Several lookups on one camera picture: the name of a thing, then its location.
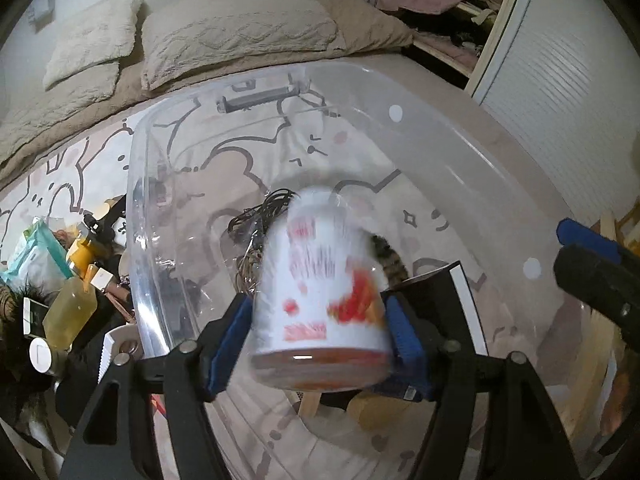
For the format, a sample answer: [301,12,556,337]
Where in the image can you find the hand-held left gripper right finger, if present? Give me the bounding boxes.
[382,295,593,480]

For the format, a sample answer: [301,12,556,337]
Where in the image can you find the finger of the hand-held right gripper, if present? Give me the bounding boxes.
[552,217,640,352]

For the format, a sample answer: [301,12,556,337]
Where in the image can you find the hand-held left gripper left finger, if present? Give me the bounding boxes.
[60,292,256,480]

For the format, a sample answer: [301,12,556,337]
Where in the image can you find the white red-printed noodle cup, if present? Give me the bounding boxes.
[247,185,396,393]

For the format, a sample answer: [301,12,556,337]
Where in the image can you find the clear plastic storage bin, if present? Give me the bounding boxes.
[122,62,623,480]

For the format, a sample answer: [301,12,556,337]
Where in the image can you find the black flat box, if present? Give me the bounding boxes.
[379,260,490,361]

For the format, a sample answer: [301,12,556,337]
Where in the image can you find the brown striped furry toy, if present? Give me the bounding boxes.
[367,232,410,291]

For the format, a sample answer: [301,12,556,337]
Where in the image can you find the beige bed sheet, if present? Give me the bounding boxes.
[310,52,601,271]

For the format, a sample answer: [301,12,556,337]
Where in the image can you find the pale yellow plastic bottle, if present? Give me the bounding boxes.
[42,265,101,352]

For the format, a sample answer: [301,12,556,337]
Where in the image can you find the white louvered door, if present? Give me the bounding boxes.
[469,0,640,211]

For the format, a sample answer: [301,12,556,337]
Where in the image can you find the orange bottle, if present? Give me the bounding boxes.
[66,232,99,277]

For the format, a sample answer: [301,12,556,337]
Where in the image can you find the white round jar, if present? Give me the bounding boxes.
[27,337,57,375]

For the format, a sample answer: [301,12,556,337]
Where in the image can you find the teal wet wipes packet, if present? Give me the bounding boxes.
[0,217,76,297]

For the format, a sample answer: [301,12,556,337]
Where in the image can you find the beige blanket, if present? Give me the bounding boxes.
[0,0,417,178]

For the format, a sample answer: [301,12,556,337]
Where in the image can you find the small beige textured pillow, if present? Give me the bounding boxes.
[44,61,122,106]
[42,0,146,92]

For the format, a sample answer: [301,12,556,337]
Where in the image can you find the large beige textured pillow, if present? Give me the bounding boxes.
[140,0,340,92]

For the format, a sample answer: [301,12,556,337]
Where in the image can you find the black cable bundle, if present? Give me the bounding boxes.
[227,187,301,243]

